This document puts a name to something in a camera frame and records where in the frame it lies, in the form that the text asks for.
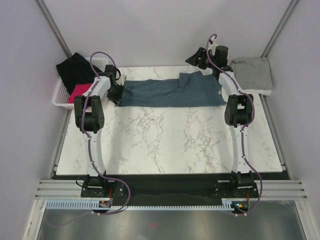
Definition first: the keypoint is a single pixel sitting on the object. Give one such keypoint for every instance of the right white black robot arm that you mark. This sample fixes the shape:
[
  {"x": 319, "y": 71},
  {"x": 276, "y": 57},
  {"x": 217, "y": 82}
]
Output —
[{"x": 239, "y": 110}]

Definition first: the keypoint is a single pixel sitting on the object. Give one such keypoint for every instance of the black t shirt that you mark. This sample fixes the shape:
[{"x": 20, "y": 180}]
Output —
[{"x": 75, "y": 70}]

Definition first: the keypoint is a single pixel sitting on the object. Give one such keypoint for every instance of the left corner aluminium post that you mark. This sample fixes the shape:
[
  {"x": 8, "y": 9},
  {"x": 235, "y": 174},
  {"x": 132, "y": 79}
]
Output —
[{"x": 53, "y": 26}]

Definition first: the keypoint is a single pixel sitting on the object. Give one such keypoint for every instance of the right corner aluminium post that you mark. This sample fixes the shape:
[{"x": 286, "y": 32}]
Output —
[{"x": 279, "y": 28}]

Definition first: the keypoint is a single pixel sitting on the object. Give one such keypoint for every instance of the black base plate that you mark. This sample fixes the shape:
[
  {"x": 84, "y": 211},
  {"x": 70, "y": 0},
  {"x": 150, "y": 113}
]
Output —
[{"x": 202, "y": 188}]

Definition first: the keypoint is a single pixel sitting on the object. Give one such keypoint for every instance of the white slotted cable duct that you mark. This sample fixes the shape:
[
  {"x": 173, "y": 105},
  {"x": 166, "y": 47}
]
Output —
[{"x": 99, "y": 205}]

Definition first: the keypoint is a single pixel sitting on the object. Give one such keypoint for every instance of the pink red t shirt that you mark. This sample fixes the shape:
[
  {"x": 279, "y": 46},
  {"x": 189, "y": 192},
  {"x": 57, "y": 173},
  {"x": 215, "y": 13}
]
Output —
[{"x": 79, "y": 90}]

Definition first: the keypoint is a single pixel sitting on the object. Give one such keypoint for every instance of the folded grey t shirt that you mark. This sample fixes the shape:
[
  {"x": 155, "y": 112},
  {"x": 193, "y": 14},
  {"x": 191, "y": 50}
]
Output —
[{"x": 253, "y": 74}]

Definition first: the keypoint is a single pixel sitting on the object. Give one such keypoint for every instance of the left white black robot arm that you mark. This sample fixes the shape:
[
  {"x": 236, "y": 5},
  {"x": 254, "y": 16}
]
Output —
[{"x": 90, "y": 118}]

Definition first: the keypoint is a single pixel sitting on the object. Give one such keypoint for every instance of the blue grey t shirt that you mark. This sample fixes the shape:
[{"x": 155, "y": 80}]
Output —
[{"x": 187, "y": 91}]

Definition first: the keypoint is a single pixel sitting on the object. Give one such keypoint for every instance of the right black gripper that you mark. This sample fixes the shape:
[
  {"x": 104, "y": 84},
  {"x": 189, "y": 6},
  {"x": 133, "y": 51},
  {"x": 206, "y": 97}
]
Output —
[{"x": 201, "y": 54}]

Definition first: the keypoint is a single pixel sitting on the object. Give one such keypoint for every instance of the corner aluminium post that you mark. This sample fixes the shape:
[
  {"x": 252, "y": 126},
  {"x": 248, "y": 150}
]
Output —
[
  {"x": 53, "y": 26},
  {"x": 279, "y": 28}
]

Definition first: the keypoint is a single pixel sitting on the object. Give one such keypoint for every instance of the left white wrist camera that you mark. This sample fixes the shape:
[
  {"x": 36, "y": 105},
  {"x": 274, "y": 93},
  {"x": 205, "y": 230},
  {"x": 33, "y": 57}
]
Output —
[{"x": 121, "y": 80}]

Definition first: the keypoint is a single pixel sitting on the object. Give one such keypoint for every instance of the white plastic basket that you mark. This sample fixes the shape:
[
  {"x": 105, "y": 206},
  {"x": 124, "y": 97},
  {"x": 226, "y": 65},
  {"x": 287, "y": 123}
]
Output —
[{"x": 61, "y": 96}]

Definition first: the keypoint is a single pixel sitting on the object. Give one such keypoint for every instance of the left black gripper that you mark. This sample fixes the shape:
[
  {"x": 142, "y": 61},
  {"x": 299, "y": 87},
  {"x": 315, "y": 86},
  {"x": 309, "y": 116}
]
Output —
[{"x": 117, "y": 99}]

